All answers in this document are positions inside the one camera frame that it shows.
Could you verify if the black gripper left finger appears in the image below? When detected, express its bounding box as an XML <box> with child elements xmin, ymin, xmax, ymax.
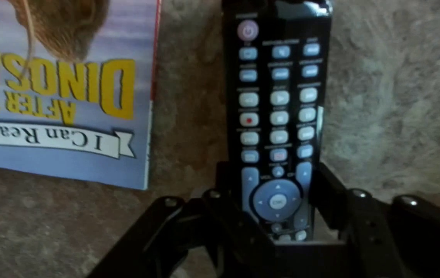
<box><xmin>87</xmin><ymin>160</ymin><xmax>263</xmax><ymax>278</ymax></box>

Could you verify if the dinosaur children's book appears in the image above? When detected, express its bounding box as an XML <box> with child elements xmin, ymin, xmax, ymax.
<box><xmin>0</xmin><ymin>0</ymin><xmax>164</xmax><ymax>191</ymax></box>

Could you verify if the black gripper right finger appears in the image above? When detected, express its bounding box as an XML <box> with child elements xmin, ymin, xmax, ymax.
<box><xmin>311</xmin><ymin>160</ymin><xmax>440</xmax><ymax>278</ymax></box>

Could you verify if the black remote control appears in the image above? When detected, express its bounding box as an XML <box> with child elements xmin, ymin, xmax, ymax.
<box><xmin>223</xmin><ymin>0</ymin><xmax>334</xmax><ymax>244</ymax></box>

